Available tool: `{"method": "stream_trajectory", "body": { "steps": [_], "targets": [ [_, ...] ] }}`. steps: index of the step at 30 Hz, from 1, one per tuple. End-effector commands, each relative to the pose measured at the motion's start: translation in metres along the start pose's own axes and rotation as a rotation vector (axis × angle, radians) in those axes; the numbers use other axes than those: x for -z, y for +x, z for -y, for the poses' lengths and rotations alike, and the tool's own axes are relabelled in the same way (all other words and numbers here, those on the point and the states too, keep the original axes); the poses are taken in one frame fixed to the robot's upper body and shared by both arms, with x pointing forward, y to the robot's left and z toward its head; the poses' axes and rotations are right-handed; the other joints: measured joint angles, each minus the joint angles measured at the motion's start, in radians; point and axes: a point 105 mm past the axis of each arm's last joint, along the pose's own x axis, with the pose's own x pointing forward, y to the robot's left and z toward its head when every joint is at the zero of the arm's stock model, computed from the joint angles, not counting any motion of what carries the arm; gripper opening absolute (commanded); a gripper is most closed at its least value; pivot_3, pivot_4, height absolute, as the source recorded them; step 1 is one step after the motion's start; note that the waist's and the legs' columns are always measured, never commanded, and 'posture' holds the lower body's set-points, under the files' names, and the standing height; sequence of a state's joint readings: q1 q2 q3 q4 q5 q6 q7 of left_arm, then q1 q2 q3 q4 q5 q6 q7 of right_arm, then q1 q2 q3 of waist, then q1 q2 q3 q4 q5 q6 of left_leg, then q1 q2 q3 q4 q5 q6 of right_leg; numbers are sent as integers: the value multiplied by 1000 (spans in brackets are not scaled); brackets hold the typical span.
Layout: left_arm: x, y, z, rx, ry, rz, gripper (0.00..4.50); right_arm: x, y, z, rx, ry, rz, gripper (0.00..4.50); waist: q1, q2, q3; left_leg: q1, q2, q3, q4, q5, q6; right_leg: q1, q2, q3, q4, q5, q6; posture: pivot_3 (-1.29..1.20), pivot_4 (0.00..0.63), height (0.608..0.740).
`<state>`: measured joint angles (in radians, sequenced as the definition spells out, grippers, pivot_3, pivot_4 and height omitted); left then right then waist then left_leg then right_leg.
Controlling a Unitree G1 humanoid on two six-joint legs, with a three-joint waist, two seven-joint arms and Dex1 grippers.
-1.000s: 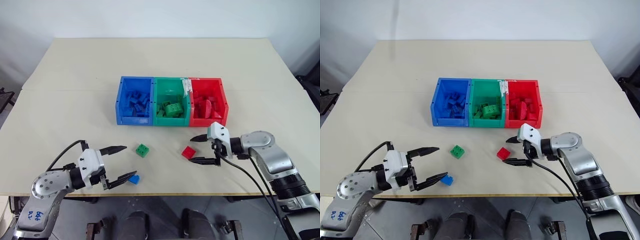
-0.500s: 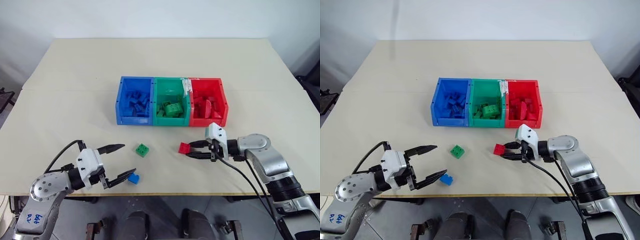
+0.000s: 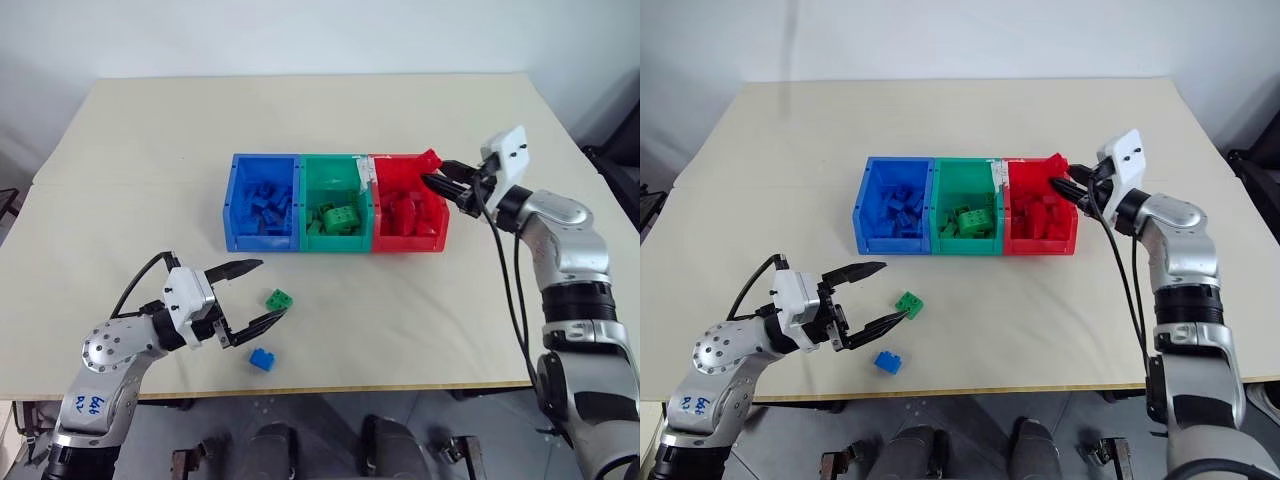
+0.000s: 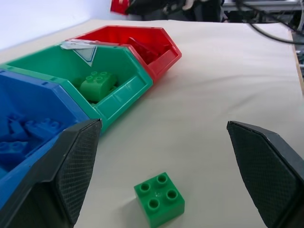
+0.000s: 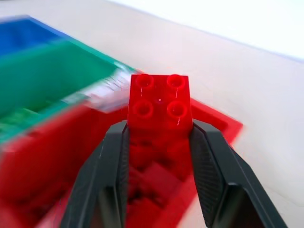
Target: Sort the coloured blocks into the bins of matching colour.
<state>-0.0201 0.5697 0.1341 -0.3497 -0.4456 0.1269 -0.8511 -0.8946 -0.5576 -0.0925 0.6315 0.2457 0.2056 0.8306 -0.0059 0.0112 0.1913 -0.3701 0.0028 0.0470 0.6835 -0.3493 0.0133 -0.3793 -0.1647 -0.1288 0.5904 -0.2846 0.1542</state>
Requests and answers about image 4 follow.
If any black cable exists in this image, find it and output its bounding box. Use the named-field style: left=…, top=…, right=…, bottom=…
left=235, top=0, right=304, bottom=45

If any green rounded four-stud block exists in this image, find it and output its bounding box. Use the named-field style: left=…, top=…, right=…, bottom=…
left=79, top=71, right=118, bottom=103

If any white triangular sticker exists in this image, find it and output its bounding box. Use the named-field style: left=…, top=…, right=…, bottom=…
left=72, top=46, right=98, bottom=66

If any red flat block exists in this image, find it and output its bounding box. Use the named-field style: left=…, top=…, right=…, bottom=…
left=126, top=37, right=160, bottom=64

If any blue plastic bin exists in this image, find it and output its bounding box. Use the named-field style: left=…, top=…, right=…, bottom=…
left=0, top=69, right=103, bottom=207

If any green plastic bin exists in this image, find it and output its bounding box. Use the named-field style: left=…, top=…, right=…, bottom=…
left=4, top=44, right=153, bottom=133

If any blue studded block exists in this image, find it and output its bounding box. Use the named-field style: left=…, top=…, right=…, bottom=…
left=0, top=141, right=29, bottom=171
left=4, top=113, right=27, bottom=141
left=25, top=118, right=67, bottom=143

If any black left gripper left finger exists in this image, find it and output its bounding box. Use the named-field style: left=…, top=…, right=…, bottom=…
left=0, top=118, right=103, bottom=228

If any red plastic bin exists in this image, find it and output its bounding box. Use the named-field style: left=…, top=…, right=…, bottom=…
left=69, top=25, right=183, bottom=83

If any red box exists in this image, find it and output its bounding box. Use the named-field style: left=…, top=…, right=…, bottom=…
left=110, top=0, right=131, bottom=16

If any green square four-stud block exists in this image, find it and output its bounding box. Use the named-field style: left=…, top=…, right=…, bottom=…
left=133, top=171, right=185, bottom=228

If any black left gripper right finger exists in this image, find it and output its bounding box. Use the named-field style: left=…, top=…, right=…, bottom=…
left=226, top=120, right=304, bottom=228

